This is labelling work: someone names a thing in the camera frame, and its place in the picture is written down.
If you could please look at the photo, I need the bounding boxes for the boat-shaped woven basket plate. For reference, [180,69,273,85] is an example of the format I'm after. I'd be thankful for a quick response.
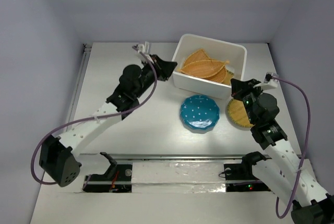
[179,59,230,78]

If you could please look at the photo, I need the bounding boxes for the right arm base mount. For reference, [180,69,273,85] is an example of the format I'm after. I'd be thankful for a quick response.
[219,151,270,192]

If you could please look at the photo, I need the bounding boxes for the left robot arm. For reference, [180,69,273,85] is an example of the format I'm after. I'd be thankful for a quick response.
[34,54,177,187]

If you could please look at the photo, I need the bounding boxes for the leaf-shaped bamboo plate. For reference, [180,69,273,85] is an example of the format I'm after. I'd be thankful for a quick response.
[208,67,226,83]

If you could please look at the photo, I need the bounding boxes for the white plastic bin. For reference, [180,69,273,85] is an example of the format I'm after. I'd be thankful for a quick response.
[172,33,247,100]

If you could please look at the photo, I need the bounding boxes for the blue polka-dot ceramic plate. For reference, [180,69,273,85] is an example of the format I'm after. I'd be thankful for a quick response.
[180,95,220,131]

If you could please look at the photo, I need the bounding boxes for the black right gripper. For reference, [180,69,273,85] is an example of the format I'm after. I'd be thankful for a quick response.
[232,77,266,124]

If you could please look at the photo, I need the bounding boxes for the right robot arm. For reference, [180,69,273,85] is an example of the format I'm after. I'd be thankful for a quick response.
[231,73,333,223]

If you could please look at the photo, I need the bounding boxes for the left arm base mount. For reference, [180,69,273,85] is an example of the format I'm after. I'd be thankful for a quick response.
[82,152,133,193]

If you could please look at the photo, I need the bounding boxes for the round bamboo plate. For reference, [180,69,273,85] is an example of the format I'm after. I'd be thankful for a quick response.
[227,99,253,128]

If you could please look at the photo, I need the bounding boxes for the fan-shaped woven basket plate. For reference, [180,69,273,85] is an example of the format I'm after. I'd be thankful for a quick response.
[182,49,210,67]

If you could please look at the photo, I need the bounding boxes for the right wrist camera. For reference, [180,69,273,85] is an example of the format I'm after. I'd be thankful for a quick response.
[253,72,279,90]

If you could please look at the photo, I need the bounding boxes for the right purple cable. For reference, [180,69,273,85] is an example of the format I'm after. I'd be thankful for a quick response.
[276,76,311,219]

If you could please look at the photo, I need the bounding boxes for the aluminium rail frame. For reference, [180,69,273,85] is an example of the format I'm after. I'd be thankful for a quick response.
[53,43,303,161]

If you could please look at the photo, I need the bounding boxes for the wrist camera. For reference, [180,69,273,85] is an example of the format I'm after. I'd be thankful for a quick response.
[133,41,151,57]
[253,72,279,90]

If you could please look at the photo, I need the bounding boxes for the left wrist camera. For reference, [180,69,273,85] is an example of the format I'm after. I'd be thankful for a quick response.
[133,41,151,57]

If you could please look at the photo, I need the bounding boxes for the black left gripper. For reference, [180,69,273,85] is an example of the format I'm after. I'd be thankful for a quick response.
[135,55,177,99]

